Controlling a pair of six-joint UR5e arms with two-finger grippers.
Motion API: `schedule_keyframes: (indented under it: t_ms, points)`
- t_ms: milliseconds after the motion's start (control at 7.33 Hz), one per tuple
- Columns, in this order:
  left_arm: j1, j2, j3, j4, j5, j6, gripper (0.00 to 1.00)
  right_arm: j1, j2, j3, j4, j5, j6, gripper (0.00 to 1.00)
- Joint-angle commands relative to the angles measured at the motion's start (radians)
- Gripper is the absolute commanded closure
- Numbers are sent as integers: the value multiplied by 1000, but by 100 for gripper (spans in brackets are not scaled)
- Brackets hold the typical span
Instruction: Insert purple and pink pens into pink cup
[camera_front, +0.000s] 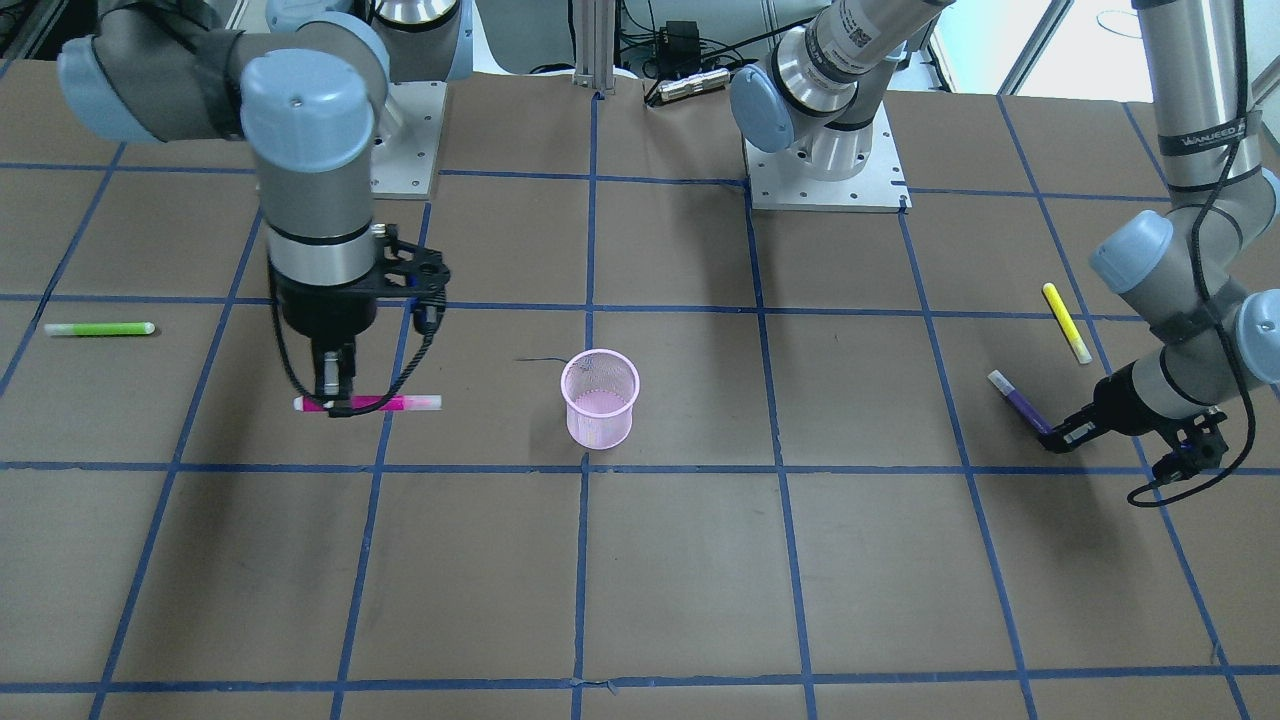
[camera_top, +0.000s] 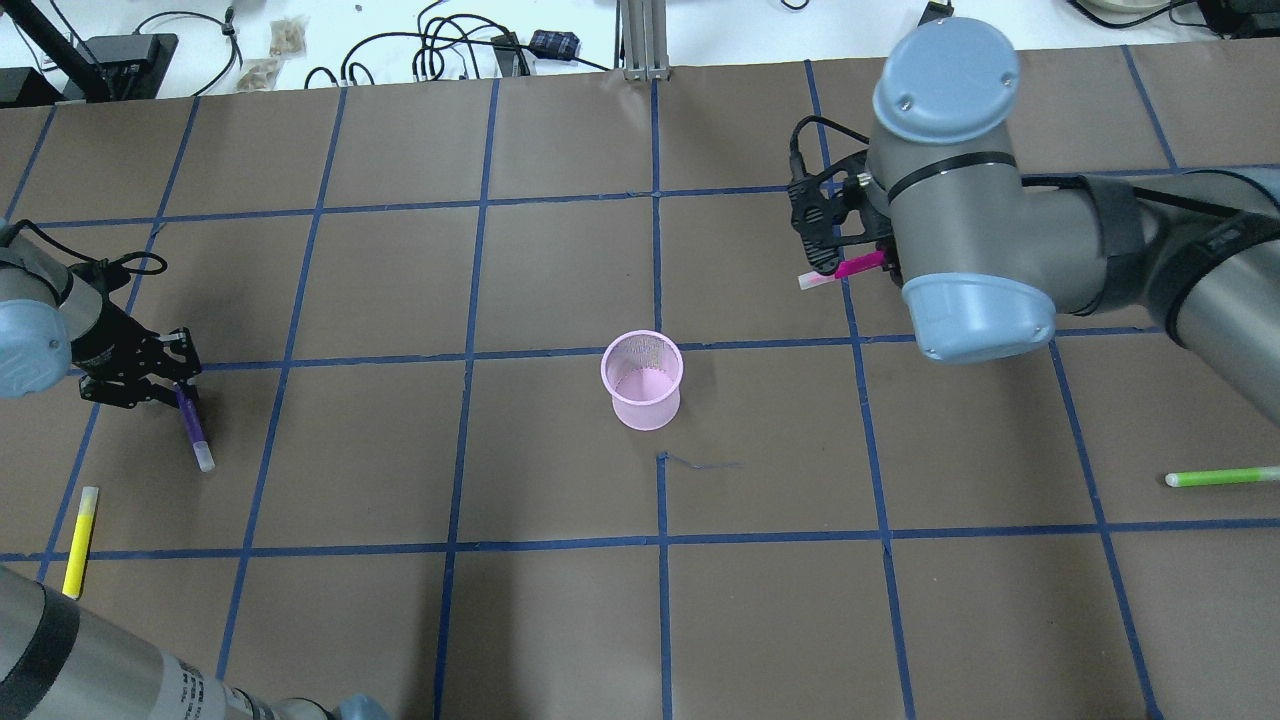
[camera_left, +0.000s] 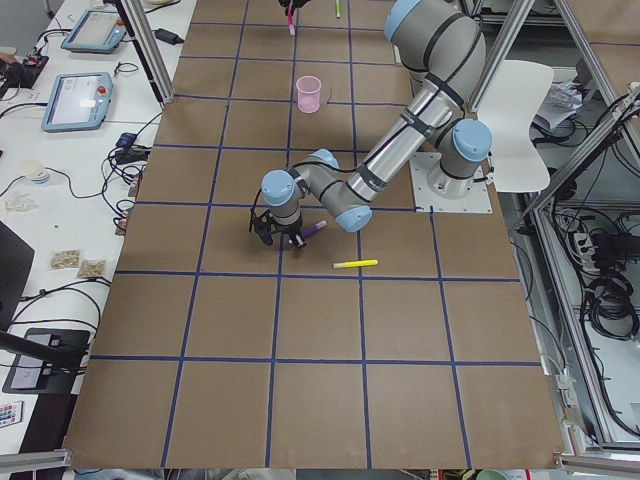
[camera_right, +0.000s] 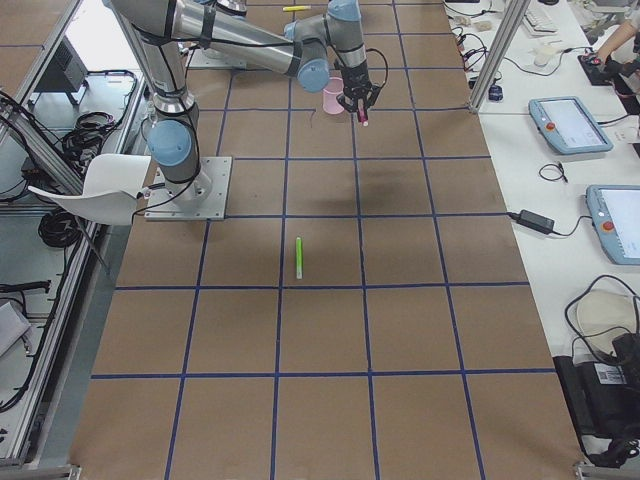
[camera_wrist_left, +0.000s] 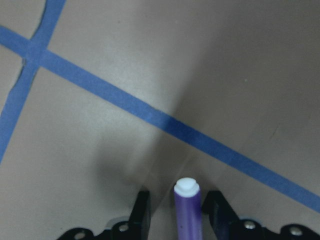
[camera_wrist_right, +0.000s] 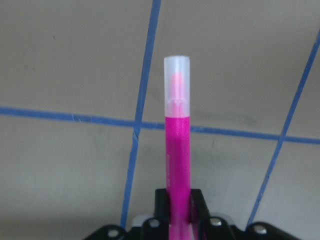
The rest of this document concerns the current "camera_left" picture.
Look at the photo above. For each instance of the purple highlighter pen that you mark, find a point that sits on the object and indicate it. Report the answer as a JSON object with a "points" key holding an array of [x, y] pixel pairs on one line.
{"points": [[314, 229]]}

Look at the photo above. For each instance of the lower teach pendant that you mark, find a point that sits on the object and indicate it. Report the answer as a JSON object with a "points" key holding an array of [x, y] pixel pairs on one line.
{"points": [[78, 102]]}

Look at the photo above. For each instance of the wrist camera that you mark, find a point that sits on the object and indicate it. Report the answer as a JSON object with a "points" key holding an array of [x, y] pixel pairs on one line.
{"points": [[263, 225]]}

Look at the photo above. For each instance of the black power adapter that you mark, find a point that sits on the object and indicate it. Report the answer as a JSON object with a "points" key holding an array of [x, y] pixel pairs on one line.
{"points": [[168, 37]]}

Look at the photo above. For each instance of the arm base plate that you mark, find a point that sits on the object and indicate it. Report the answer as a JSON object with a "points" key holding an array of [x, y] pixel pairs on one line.
{"points": [[434, 191]]}

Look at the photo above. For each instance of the white paper cup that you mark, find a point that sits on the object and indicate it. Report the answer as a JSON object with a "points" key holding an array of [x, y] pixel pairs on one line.
{"points": [[35, 171]]}

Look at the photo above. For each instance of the remote control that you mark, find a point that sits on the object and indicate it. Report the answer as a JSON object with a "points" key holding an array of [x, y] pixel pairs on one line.
{"points": [[11, 413]]}

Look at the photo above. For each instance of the pink mesh cup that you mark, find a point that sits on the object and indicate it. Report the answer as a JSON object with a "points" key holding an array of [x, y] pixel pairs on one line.
{"points": [[308, 94]]}

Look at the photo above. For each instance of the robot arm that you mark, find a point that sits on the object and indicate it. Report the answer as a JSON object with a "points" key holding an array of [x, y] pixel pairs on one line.
{"points": [[446, 49]]}

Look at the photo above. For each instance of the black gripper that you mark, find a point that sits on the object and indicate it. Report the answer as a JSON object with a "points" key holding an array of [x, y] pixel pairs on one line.
{"points": [[291, 2], [293, 229]]}

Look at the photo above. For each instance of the pink highlighter pen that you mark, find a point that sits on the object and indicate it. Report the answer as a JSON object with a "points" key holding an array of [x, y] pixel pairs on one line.
{"points": [[290, 19]]}

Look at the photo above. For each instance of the white chair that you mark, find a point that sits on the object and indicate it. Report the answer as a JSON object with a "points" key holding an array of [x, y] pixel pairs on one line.
{"points": [[508, 109]]}

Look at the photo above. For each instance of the black tablet stand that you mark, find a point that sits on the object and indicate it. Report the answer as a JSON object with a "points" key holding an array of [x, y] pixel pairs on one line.
{"points": [[46, 361]]}

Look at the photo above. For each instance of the upper teach pendant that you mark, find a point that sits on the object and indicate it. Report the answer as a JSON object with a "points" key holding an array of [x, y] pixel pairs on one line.
{"points": [[98, 31]]}

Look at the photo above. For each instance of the yellow highlighter pen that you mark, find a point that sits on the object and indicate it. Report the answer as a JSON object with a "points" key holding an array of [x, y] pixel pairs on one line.
{"points": [[355, 264]]}

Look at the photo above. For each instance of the teach pendant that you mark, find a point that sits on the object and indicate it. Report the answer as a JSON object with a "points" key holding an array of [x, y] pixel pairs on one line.
{"points": [[98, 31], [78, 102]]}

